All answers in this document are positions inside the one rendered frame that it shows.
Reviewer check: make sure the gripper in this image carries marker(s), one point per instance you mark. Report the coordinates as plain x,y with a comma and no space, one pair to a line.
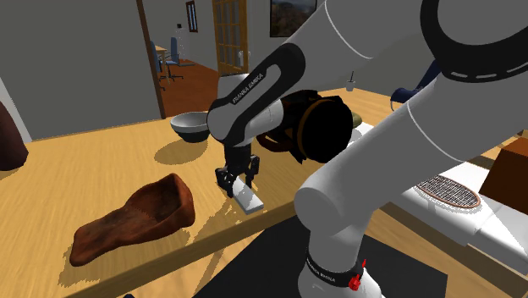
238,157

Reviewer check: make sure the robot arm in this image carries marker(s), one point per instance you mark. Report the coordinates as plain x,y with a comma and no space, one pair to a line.
412,136

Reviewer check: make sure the white flat rectangular bar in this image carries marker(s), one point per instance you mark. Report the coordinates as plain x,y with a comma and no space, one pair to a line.
248,200

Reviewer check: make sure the grey bowl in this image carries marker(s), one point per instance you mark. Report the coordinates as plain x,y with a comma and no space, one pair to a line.
190,126

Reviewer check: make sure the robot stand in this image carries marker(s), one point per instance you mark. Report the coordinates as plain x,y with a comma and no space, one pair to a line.
264,264

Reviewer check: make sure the black and brown backpack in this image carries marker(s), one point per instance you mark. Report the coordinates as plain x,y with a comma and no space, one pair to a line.
326,130

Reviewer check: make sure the brown scoop-shaped object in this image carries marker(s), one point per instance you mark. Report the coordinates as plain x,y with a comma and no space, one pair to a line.
144,214

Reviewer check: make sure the blue office chair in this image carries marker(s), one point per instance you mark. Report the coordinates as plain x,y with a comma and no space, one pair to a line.
176,57
156,62

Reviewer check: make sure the wooden door with glass panes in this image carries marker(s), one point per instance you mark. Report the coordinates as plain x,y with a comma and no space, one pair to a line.
231,33

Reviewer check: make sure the white cup with stick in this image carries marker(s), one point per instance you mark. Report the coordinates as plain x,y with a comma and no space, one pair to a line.
350,85

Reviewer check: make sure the small wooden desk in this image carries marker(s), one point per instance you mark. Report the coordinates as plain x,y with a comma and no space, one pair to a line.
161,51

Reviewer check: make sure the wooden table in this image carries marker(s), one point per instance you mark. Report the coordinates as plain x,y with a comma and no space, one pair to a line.
82,173

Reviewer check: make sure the dark blue chair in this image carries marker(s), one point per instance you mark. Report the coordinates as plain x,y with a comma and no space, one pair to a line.
406,94

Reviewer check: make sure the dark brown rounded object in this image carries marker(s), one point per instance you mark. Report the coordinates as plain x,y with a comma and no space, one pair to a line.
9,144

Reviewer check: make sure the brown box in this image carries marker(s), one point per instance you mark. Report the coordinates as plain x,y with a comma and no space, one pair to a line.
509,177

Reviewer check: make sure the narrow dark wall frame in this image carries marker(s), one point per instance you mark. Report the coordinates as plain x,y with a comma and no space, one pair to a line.
191,15

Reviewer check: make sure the framed wall picture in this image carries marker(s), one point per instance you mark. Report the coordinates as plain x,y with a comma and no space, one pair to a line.
288,16

